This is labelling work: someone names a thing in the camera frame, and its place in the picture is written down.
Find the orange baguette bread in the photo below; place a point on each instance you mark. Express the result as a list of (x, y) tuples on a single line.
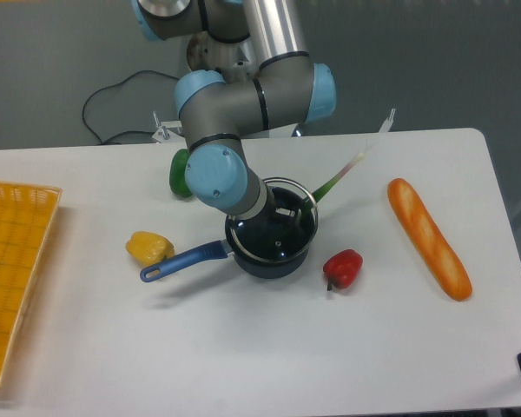
[(426, 237)]

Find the red bell pepper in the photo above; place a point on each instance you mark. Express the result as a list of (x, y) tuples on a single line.
[(342, 269)]

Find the yellow bell pepper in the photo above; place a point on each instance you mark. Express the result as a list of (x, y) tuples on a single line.
[(149, 248)]

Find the glass pot lid blue knob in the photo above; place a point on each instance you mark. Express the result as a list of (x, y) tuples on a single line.
[(281, 241)]

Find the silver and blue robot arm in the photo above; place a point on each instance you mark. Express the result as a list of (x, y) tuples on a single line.
[(285, 87)]

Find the green bell pepper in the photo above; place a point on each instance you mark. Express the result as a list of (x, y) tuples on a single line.
[(177, 181)]

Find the dark blue saucepan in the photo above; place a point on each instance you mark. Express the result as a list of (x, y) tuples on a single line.
[(210, 251)]

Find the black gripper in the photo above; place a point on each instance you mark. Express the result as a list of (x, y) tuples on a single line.
[(265, 208)]

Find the yellow woven basket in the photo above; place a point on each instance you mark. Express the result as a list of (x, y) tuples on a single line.
[(27, 212)]

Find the green scallion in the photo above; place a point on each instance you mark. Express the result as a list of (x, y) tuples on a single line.
[(334, 182)]

